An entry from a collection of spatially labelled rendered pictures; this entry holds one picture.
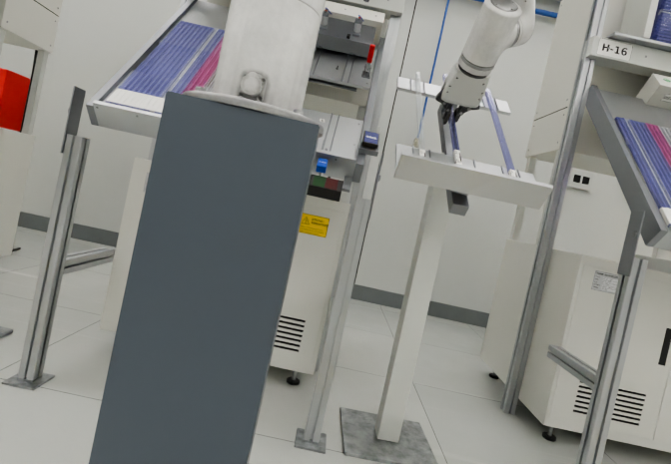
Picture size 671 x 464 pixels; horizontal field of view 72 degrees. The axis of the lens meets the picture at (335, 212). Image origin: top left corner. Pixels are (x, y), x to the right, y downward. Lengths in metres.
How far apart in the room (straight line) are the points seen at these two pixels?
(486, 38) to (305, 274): 0.85
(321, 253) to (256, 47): 0.96
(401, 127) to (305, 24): 2.58
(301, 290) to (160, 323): 0.93
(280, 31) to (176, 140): 0.18
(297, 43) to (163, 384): 0.44
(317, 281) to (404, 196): 1.76
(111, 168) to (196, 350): 2.93
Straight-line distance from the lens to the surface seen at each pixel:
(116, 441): 0.65
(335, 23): 1.66
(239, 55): 0.60
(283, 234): 0.54
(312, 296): 1.48
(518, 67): 3.45
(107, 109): 1.28
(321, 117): 1.28
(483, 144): 3.27
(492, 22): 1.11
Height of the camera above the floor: 0.62
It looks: 1 degrees down
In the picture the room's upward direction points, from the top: 12 degrees clockwise
